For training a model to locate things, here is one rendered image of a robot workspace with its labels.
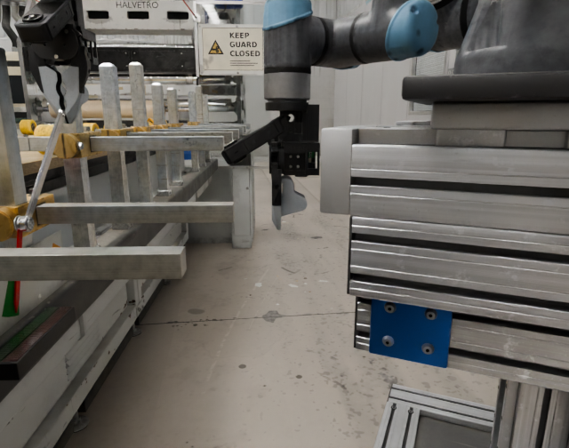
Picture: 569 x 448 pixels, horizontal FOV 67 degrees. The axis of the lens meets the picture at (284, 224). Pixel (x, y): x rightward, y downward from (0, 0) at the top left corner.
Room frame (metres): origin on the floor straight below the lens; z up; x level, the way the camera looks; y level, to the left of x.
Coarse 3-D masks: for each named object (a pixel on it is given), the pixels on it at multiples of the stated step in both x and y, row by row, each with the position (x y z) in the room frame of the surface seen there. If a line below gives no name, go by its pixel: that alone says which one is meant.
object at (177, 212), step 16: (48, 208) 0.70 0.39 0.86; (64, 208) 0.70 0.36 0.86; (80, 208) 0.70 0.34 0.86; (96, 208) 0.70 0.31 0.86; (112, 208) 0.70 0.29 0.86; (128, 208) 0.70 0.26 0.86; (144, 208) 0.70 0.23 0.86; (160, 208) 0.70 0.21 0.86; (176, 208) 0.71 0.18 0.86; (192, 208) 0.71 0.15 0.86; (208, 208) 0.71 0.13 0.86; (224, 208) 0.71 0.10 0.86
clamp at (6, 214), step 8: (40, 200) 0.71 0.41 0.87; (48, 200) 0.74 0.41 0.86; (0, 208) 0.64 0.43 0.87; (8, 208) 0.65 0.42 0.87; (16, 208) 0.65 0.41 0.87; (24, 208) 0.66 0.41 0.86; (0, 216) 0.63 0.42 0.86; (8, 216) 0.63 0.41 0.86; (32, 216) 0.68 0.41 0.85; (0, 224) 0.63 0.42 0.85; (8, 224) 0.63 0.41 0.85; (40, 224) 0.70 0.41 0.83; (48, 224) 0.73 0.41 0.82; (0, 232) 0.63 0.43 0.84; (8, 232) 0.63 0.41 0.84; (16, 232) 0.64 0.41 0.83; (24, 232) 0.65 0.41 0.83; (32, 232) 0.68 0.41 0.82; (0, 240) 0.63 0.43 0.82
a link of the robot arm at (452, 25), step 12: (432, 0) 0.93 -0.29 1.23; (444, 0) 0.93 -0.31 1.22; (456, 0) 0.93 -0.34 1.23; (444, 12) 0.94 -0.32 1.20; (456, 12) 0.93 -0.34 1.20; (444, 24) 0.95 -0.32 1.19; (456, 24) 0.93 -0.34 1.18; (444, 36) 0.96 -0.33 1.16; (456, 36) 0.94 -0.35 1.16; (432, 48) 1.01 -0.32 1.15; (444, 48) 0.99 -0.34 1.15; (456, 48) 0.98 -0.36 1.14
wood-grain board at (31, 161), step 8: (32, 136) 2.23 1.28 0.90; (24, 152) 1.27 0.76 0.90; (32, 152) 1.27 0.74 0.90; (104, 152) 1.48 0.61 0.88; (24, 160) 1.05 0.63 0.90; (32, 160) 1.05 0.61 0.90; (40, 160) 1.06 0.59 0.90; (56, 160) 1.14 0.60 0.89; (24, 168) 0.98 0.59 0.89; (32, 168) 1.02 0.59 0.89; (48, 168) 1.09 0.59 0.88
